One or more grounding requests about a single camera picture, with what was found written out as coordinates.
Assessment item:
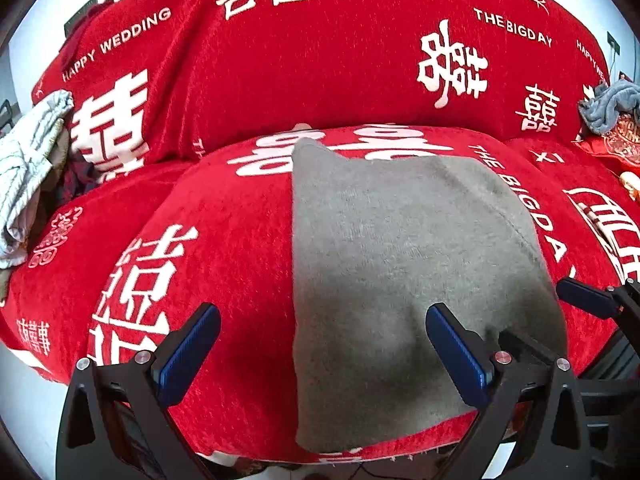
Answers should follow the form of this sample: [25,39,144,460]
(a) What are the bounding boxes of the grey knit sweater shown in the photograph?
[292,140,567,453]

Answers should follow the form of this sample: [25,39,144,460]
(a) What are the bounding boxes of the red embroidered cushion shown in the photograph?
[573,114,640,174]

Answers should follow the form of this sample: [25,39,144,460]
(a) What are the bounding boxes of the grey-blue crumpled cloth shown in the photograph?
[577,79,640,136]

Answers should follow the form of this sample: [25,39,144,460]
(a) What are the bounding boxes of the dark plaid cloth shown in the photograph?
[48,153,100,209]

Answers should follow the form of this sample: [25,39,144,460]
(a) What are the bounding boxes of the pale green striped cloth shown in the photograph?
[1,90,74,269]

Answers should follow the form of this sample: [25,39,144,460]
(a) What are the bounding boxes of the red sofa cover with characters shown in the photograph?
[1,0,639,464]

